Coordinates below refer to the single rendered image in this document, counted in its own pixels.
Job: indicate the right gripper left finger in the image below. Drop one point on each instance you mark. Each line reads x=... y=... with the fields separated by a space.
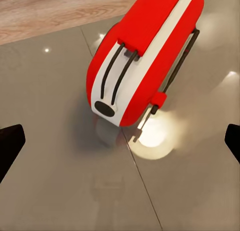
x=12 y=140

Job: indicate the coffee table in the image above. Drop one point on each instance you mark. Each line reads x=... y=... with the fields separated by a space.
x=77 y=171

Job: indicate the radio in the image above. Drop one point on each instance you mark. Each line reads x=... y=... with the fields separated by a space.
x=136 y=55

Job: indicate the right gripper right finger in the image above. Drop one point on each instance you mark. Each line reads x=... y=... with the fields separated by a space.
x=232 y=139

